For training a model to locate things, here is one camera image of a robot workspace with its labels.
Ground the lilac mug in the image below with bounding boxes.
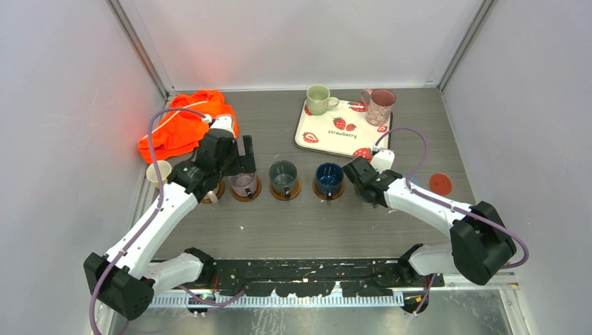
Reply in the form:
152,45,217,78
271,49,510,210
228,173,256,189

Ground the wooden coaster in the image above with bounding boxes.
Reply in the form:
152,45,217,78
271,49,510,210
312,179,345,201
269,178,302,201
230,177,262,202
202,181,225,204

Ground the dark green mug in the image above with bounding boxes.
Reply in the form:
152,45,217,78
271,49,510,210
268,161,297,200

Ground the white pink-handled mug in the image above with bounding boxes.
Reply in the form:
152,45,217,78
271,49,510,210
202,184,220,203

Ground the dark blue mug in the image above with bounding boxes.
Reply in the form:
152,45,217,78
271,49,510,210
313,163,344,192

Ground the blue coaster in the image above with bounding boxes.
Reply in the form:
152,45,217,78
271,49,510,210
406,176,421,187

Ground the cream yellow mug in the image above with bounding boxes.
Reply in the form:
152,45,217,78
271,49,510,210
145,160,172,188

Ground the red coaster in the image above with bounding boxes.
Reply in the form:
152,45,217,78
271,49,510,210
429,173,453,196

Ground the pink speckled mug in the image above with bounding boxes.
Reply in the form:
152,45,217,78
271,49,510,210
360,89,396,126

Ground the light green mug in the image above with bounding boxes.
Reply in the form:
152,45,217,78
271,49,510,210
305,84,340,116

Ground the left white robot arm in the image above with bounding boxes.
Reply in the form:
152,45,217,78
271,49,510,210
83,128,256,320

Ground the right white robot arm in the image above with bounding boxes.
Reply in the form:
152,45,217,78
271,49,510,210
343,157,517,286

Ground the white strawberry tray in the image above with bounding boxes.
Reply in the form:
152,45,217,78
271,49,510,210
295,100,392,159

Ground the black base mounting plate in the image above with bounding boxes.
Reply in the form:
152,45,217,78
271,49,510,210
183,258,429,297

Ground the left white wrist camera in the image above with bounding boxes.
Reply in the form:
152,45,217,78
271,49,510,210
202,114,237,138

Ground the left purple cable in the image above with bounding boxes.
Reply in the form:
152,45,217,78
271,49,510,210
89,107,246,335

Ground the aluminium front rail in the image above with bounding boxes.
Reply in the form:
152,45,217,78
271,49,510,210
149,291,404,308

